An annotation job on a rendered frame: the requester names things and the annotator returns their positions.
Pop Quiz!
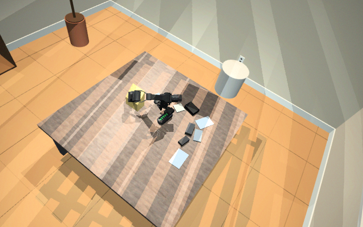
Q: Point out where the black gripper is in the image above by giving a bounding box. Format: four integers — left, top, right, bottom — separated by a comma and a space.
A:
154, 100, 174, 115

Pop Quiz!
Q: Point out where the dark grey controller unit with green rocker switches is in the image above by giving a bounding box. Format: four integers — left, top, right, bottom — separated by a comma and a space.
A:
157, 113, 173, 125

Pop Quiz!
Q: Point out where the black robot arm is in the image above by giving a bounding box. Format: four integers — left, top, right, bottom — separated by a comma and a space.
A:
128, 90, 179, 105

